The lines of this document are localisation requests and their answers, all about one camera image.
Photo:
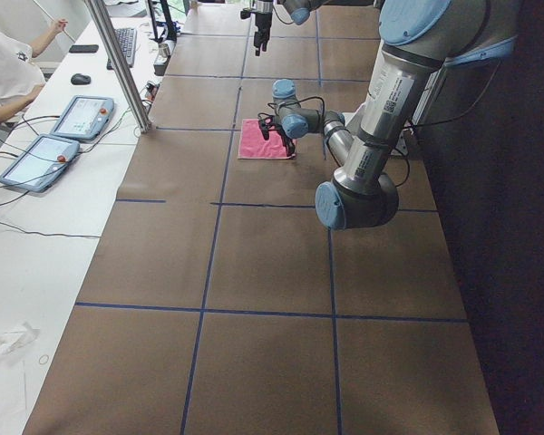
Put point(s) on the rubber band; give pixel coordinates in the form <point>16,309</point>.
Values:
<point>44,359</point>

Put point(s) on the metal cup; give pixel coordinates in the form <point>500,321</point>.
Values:
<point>163,50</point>

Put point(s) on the crumpled white tissue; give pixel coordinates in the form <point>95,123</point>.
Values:
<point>17,337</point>

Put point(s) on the black smartphone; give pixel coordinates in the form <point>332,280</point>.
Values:
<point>84,48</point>

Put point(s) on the black computer mouse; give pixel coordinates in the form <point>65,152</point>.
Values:
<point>80,79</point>

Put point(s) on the pink towel white edge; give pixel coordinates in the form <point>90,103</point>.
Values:
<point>253,145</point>

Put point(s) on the black keyboard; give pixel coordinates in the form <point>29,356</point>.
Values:
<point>127,39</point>

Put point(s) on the near teach pendant tablet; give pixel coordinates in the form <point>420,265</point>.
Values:
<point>41,163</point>

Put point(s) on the teach pendant tablet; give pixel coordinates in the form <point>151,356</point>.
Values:
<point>84,117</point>
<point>41,163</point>

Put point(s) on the far teach pendant tablet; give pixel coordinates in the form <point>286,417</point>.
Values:
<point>84,117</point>

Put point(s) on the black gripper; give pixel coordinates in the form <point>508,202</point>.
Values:
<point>261,23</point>
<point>276,128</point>

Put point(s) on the person in white shirt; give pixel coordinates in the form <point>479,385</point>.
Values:
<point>21,80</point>

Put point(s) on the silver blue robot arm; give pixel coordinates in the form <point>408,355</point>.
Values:
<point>298,10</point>
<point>418,39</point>

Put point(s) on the aluminium frame post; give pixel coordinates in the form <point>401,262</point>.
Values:
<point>103,23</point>

